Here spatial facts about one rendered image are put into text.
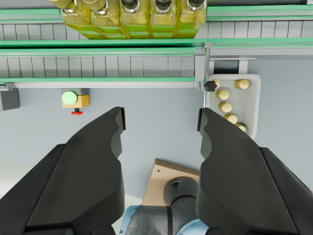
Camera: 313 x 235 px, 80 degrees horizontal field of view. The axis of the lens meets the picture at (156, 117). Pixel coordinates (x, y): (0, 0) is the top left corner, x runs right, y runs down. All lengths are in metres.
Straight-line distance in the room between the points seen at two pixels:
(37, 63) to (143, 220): 0.56
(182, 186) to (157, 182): 0.10
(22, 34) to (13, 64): 0.09
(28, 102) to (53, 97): 0.10
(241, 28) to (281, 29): 0.11
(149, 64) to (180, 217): 0.46
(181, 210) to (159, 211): 0.07
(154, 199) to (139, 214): 0.20
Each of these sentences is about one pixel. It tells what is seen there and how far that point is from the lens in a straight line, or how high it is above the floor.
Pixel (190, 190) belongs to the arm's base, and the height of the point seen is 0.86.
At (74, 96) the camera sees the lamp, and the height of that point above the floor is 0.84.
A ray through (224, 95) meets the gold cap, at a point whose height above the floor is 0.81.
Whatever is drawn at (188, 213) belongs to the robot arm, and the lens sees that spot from 0.63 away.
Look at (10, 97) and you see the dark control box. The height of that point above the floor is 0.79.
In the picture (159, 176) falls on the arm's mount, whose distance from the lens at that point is 0.75.
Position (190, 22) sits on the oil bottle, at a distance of 0.42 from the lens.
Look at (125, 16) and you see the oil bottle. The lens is 0.40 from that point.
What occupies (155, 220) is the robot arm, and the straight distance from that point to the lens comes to 0.61.
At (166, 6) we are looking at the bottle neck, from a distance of 0.37.
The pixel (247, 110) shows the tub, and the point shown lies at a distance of 0.74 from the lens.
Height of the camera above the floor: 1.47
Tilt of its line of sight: 80 degrees down
